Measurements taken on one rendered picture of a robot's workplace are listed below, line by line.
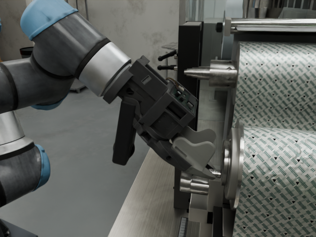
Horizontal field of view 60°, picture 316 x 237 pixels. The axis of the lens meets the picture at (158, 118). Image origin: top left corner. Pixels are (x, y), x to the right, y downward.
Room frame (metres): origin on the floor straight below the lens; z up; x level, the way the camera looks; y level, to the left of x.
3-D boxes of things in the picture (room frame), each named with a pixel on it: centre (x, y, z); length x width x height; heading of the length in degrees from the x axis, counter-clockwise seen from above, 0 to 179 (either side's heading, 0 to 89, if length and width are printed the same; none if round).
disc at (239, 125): (0.38, -0.13, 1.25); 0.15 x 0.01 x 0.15; 168
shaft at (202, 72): (0.64, -0.09, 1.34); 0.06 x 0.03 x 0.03; 78
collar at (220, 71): (0.63, -0.15, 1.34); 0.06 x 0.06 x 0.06; 78
